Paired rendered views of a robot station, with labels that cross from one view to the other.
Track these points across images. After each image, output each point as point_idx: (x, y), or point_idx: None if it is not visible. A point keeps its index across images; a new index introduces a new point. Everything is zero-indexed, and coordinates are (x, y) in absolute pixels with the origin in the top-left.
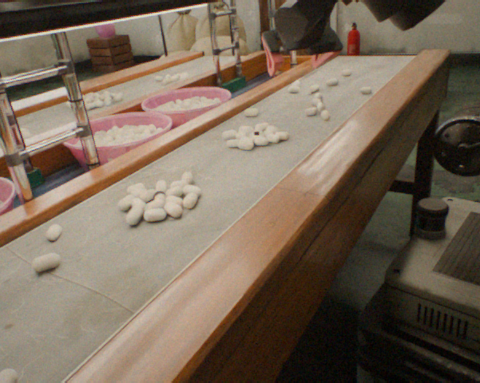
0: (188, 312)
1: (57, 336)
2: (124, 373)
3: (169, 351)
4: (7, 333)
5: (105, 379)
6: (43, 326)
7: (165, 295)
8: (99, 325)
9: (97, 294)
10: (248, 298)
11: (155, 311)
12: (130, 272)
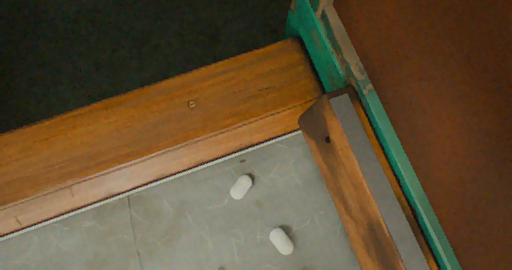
0: (99, 136)
1: (191, 220)
2: (170, 116)
3: (135, 110)
4: (225, 259)
5: (182, 121)
6: (197, 243)
7: (99, 169)
8: (158, 205)
9: (139, 252)
10: (48, 118)
11: (118, 157)
12: (96, 262)
